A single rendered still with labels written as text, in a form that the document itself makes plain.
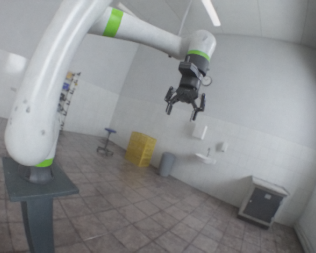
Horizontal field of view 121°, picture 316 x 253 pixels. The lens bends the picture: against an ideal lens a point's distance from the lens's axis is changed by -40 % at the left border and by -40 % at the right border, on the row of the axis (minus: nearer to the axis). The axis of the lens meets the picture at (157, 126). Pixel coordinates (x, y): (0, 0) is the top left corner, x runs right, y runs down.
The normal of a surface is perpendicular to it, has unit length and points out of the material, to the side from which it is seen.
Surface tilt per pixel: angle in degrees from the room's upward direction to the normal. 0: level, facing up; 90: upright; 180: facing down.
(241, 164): 90
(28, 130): 82
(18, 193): 0
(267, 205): 90
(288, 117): 90
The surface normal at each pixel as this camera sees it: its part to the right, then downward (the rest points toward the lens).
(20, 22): 0.76, 0.27
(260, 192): -0.57, -0.18
